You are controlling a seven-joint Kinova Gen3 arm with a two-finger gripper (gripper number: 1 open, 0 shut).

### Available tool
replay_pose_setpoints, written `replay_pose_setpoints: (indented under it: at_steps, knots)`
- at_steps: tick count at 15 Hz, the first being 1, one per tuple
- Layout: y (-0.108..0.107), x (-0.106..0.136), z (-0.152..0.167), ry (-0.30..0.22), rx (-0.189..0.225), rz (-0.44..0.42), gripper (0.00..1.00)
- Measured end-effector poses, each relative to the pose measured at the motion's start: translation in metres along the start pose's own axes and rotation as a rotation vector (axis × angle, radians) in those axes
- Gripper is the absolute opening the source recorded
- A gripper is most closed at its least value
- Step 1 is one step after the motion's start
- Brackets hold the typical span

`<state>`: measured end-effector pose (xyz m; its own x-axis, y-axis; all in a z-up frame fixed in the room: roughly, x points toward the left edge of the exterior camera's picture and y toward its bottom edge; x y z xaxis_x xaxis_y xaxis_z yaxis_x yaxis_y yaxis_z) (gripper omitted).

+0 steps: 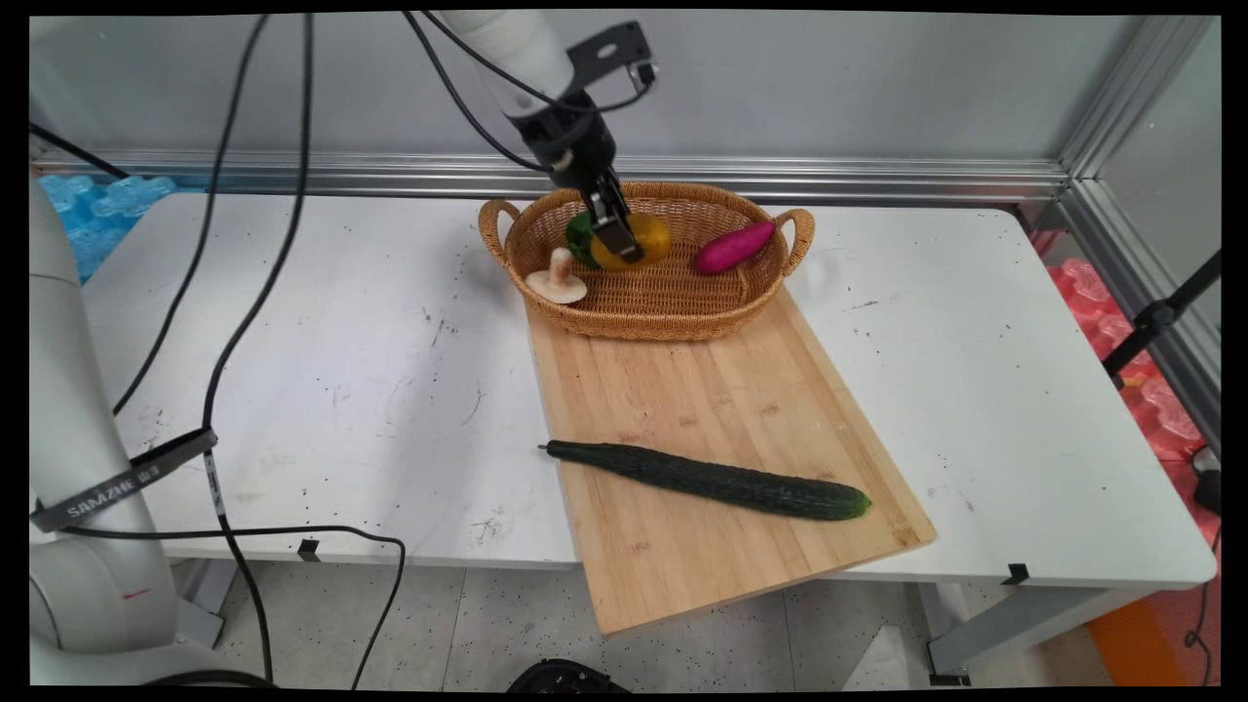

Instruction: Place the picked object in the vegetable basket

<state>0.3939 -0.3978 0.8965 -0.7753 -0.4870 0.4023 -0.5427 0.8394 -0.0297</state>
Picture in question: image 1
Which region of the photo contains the blue foam mat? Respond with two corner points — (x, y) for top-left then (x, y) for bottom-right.
(37, 174), (178, 285)

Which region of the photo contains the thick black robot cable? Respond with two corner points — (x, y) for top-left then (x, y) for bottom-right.
(200, 12), (316, 685)

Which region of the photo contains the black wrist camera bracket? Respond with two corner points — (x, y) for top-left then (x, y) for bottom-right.
(565, 20), (661, 99)

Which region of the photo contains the woven wicker basket with handles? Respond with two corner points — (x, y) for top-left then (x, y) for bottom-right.
(478, 180), (817, 342)

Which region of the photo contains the green bell pepper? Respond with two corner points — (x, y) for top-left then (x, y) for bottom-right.
(565, 210), (604, 271)

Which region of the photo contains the long aluminium frame rail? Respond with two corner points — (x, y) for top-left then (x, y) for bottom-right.
(29, 147), (1073, 207)

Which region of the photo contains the black tripod stand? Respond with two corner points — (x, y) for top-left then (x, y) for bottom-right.
(1102, 251), (1222, 392)

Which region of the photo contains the bamboo cutting board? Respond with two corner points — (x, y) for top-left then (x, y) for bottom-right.
(525, 285), (938, 638)

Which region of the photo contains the black hanging cable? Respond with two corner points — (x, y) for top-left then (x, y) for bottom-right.
(112, 12), (271, 417)

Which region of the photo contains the slanted aluminium frame rail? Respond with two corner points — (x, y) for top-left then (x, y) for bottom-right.
(1057, 15), (1222, 454)

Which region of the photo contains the black plug device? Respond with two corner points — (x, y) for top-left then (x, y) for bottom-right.
(1190, 447), (1222, 519)

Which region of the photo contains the long dark green cucumber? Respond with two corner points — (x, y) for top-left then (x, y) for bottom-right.
(539, 440), (874, 522)

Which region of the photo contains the yellow-brown potato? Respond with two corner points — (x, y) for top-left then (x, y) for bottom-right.
(590, 213), (674, 272)

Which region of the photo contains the thin black floor cable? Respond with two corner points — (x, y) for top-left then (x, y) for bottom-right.
(1183, 525), (1222, 685)

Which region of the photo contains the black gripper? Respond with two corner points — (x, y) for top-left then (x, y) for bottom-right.
(507, 90), (645, 267)

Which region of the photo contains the red foam mat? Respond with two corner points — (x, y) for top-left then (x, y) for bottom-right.
(1032, 228), (1222, 549)

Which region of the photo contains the orange floor mat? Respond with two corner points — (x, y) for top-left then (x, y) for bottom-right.
(1085, 583), (1222, 686)

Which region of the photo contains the black round floor object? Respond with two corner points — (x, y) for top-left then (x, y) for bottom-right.
(506, 658), (632, 693)

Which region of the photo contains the black cable by frame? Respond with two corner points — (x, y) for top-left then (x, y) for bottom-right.
(29, 121), (130, 180)

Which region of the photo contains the magenta sweet potato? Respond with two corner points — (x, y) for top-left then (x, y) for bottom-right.
(693, 220), (778, 276)

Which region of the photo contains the beige mushroom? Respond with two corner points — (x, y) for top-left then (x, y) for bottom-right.
(526, 247), (590, 306)

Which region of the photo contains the black velcro cable strap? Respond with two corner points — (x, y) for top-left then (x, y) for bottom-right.
(29, 427), (219, 534)

